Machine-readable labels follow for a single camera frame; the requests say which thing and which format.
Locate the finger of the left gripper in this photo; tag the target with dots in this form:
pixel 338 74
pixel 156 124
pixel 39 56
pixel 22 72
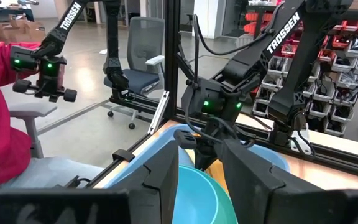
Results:
pixel 205 158

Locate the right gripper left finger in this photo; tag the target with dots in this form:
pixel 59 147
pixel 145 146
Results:
pixel 154 186

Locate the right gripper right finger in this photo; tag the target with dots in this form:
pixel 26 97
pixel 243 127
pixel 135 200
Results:
pixel 259 193

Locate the teal plate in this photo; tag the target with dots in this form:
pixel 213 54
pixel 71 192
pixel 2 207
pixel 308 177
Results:
pixel 230 211

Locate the blue plastic tray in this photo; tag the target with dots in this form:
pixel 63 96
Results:
pixel 154 146

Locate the blue bowl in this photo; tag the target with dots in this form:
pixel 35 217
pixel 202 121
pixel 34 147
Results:
pixel 194 199

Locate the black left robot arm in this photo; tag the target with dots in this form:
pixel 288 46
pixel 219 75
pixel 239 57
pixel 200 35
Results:
pixel 284 28

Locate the gray mesh office chair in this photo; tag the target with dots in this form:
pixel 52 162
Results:
pixel 145 40

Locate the parts bin rack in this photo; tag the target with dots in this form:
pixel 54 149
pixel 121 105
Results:
pixel 346 62

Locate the cardboard box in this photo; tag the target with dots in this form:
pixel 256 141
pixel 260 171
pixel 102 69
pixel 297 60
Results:
pixel 20 29

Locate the black frame clip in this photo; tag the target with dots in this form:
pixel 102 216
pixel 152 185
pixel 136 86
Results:
pixel 123 155

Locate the silver frame bracket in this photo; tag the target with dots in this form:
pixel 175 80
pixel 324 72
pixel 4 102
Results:
pixel 158 115

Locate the black aluminium frame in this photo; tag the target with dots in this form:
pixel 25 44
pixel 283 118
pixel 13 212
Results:
pixel 172 46

